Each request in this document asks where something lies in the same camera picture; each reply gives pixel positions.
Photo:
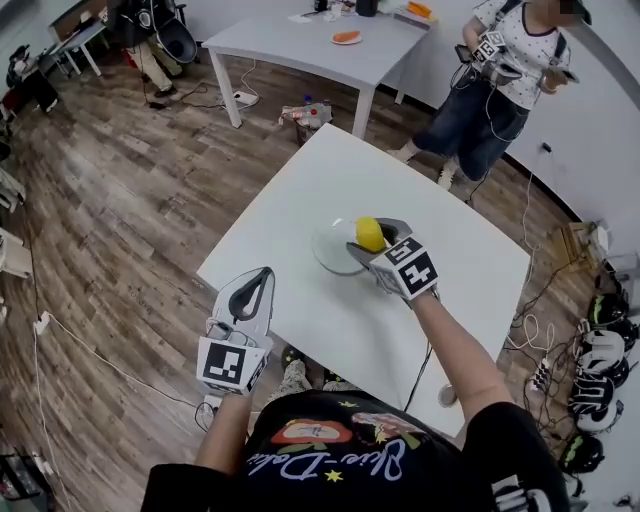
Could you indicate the person's patterned trouser leg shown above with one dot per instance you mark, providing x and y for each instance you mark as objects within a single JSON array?
[{"x": 294, "y": 380}]

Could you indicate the orange food on plate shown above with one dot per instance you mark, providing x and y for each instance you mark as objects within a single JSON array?
[{"x": 347, "y": 37}]

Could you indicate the person's right forearm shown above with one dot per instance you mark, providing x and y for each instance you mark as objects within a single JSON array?
[{"x": 450, "y": 350}]

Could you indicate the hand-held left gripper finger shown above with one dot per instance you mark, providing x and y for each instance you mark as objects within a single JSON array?
[
  {"x": 269, "y": 305},
  {"x": 224, "y": 302}
]

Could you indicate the white table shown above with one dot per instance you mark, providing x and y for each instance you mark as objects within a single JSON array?
[{"x": 320, "y": 55}]

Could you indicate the white desk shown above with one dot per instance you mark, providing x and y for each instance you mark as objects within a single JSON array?
[{"x": 75, "y": 37}]

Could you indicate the pile of black white helmets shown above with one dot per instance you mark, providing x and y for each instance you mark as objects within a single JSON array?
[{"x": 600, "y": 370}]

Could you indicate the white adapter box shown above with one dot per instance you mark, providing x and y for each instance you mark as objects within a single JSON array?
[{"x": 211, "y": 404}]

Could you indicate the person's left forearm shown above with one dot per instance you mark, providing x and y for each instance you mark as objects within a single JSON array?
[{"x": 225, "y": 430}]

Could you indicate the grey shell chair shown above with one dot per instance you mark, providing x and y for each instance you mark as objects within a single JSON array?
[{"x": 180, "y": 42}]

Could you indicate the bin with plastic bottles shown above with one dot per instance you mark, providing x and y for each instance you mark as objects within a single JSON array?
[{"x": 307, "y": 122}]

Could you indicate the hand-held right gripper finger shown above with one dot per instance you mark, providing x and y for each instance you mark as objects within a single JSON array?
[
  {"x": 400, "y": 226},
  {"x": 361, "y": 255}
]

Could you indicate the wooden crate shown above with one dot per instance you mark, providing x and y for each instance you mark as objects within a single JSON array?
[{"x": 582, "y": 247}]

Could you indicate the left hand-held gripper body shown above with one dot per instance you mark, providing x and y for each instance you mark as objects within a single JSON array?
[{"x": 232, "y": 362}]

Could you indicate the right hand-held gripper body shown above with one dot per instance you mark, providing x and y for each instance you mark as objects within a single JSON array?
[{"x": 407, "y": 270}]

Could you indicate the person's black printed t-shirt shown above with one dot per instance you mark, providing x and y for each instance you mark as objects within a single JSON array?
[{"x": 350, "y": 470}]

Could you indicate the black container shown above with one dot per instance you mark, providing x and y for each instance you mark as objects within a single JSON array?
[{"x": 366, "y": 7}]

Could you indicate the white power adapter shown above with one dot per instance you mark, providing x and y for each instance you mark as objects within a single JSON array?
[{"x": 42, "y": 323}]

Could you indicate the yellow corn cob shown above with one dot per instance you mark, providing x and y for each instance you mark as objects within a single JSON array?
[{"x": 369, "y": 232}]

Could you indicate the clear glass plate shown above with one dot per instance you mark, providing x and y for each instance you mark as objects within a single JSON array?
[{"x": 332, "y": 247}]

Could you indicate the orange item on tray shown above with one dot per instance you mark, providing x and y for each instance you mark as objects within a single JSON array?
[{"x": 419, "y": 9}]

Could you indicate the round grey table cap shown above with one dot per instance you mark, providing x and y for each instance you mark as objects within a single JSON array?
[{"x": 448, "y": 395}]

